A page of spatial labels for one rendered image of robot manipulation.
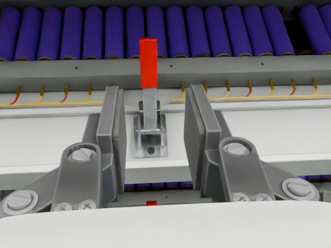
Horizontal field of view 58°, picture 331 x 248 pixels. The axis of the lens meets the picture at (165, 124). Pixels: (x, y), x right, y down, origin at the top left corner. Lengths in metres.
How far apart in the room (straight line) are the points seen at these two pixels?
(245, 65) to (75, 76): 0.15
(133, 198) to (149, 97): 0.21
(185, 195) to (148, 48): 0.25
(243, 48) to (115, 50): 0.12
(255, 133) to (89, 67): 0.16
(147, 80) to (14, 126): 0.13
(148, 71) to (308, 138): 0.15
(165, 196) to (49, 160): 0.19
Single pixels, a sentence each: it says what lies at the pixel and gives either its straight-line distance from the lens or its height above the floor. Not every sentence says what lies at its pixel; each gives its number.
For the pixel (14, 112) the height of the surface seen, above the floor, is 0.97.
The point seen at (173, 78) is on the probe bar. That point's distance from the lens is 0.27.
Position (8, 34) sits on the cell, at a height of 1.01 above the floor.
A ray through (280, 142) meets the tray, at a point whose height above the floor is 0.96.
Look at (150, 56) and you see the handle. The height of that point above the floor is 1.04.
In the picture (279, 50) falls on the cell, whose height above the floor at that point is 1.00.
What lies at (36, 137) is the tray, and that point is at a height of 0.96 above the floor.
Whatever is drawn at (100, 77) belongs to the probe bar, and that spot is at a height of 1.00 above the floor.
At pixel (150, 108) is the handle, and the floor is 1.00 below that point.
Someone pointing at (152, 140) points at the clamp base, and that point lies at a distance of 0.25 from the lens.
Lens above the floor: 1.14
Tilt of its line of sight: 42 degrees down
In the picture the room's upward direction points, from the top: 1 degrees clockwise
